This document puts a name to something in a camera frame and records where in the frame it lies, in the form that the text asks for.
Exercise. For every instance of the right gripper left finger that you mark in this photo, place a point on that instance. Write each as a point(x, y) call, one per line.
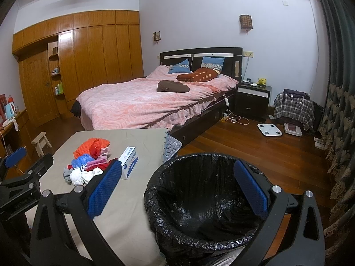
point(51, 241)

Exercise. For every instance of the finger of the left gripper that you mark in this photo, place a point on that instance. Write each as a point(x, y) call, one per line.
point(29, 182)
point(11, 160)

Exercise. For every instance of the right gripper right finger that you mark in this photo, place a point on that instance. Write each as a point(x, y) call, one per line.
point(303, 241)

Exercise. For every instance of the white cloth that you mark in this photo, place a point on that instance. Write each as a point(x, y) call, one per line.
point(80, 178)

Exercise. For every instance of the blue plastic bag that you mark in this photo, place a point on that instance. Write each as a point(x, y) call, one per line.
point(82, 161)

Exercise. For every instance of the red plastic bag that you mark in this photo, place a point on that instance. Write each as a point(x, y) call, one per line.
point(95, 149)

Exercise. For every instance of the white blue tissue box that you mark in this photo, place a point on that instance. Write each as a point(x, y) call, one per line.
point(128, 160)

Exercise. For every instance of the red cloth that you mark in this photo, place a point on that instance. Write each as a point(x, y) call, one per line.
point(101, 166)

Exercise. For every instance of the black lined trash bin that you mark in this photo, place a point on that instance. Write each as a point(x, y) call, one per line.
point(197, 210)

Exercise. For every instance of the wooden side desk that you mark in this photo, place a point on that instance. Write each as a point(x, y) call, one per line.
point(12, 140)

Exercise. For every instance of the small white stool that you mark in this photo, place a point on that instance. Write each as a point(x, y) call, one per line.
point(39, 142)

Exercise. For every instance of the blue white kettle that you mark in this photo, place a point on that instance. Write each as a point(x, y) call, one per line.
point(10, 110)

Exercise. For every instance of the grey table cloth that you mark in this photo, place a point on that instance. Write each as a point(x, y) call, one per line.
point(123, 222)

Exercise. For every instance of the white bathroom scale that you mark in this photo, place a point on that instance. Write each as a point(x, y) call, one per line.
point(269, 130)

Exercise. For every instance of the wooden wardrobe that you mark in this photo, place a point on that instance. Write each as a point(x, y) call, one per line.
point(61, 57)

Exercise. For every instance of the dark patterned curtain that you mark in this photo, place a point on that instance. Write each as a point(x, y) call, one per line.
point(337, 130)

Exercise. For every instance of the plaid bag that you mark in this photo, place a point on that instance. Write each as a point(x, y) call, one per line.
point(295, 105)

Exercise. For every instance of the black white nightstand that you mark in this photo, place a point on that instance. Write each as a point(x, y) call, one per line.
point(252, 101)

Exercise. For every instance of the yellow plush toy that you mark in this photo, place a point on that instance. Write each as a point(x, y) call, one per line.
point(261, 82)

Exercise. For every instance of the bed with pink cover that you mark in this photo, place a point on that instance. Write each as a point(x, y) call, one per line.
point(137, 104)

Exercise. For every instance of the brown cushion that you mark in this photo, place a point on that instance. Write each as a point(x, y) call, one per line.
point(172, 86)

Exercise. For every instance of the black bed headboard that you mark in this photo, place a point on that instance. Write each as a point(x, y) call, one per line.
point(230, 59)

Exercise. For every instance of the red dotted cushion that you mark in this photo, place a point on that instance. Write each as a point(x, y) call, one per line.
point(200, 75)

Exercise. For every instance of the right blue pillow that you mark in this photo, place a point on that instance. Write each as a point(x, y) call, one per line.
point(215, 63)

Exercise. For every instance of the blue pillow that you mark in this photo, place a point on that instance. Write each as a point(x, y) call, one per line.
point(182, 67)
point(215, 63)

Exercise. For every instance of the left blue pillow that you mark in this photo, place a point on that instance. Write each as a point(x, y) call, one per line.
point(182, 67)

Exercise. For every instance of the left wall lamp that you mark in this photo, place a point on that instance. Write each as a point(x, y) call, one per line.
point(157, 36)

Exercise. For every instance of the wall lamp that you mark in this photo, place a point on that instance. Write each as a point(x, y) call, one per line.
point(157, 36)
point(246, 22)

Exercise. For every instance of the right wall lamp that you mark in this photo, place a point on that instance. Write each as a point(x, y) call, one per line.
point(246, 22)

